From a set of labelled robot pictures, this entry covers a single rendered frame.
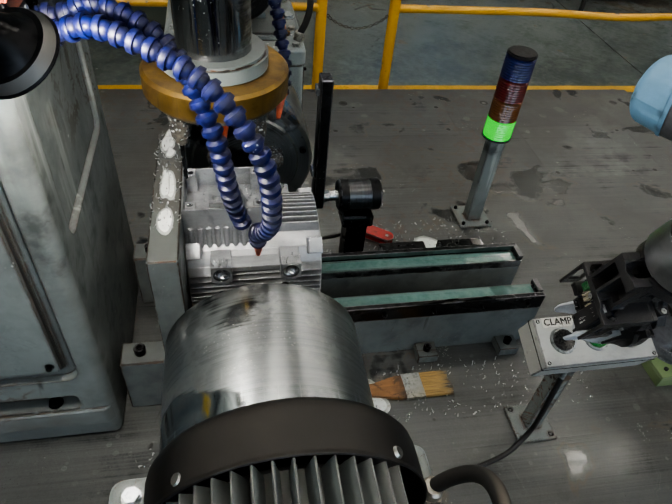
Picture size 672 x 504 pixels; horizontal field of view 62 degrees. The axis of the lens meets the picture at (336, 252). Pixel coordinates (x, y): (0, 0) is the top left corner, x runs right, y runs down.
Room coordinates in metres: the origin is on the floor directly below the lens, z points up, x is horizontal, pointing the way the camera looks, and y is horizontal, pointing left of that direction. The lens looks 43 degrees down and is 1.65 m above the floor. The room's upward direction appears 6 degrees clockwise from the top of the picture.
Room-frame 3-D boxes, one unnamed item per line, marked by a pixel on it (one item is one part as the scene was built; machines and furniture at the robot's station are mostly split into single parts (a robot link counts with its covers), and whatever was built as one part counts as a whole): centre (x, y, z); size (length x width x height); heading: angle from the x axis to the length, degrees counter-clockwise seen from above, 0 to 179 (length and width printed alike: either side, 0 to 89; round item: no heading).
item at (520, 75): (1.08, -0.32, 1.19); 0.06 x 0.06 x 0.04
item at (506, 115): (1.08, -0.32, 1.10); 0.06 x 0.06 x 0.04
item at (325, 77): (0.82, 0.04, 1.12); 0.04 x 0.03 x 0.26; 104
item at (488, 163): (1.08, -0.32, 1.01); 0.08 x 0.08 x 0.42; 14
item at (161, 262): (0.62, 0.29, 0.97); 0.30 x 0.11 x 0.34; 14
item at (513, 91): (1.08, -0.32, 1.14); 0.06 x 0.06 x 0.04
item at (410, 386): (0.57, -0.13, 0.80); 0.21 x 0.05 x 0.01; 105
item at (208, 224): (0.65, 0.17, 1.11); 0.12 x 0.11 x 0.07; 104
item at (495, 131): (1.08, -0.32, 1.05); 0.06 x 0.06 x 0.04
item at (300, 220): (0.66, 0.13, 1.02); 0.20 x 0.19 x 0.19; 104
